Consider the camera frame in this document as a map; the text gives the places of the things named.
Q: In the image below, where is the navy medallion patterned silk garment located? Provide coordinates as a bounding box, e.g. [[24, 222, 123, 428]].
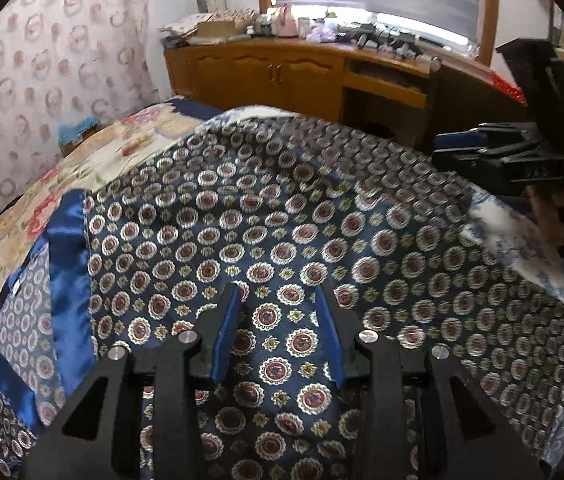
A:
[[0, 126, 564, 479]]

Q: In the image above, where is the blue white floral sheet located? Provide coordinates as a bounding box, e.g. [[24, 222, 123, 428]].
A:
[[195, 106, 564, 302]]

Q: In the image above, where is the wooden sideboard cabinet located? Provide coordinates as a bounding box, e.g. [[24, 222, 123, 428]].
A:
[[163, 38, 528, 152]]

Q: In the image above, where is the floral quilted bedspread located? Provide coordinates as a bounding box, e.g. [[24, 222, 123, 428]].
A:
[[0, 98, 220, 293]]

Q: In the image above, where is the teal item by curtain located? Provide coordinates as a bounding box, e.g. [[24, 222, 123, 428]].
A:
[[58, 117, 99, 146]]

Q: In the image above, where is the pink container on sideboard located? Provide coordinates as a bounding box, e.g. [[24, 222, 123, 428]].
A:
[[273, 4, 298, 38]]

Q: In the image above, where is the pink circle patterned curtain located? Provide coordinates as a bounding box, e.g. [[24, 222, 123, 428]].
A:
[[0, 0, 157, 212]]

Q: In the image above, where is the cardboard box on sideboard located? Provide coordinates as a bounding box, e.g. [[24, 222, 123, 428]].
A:
[[197, 18, 239, 38]]

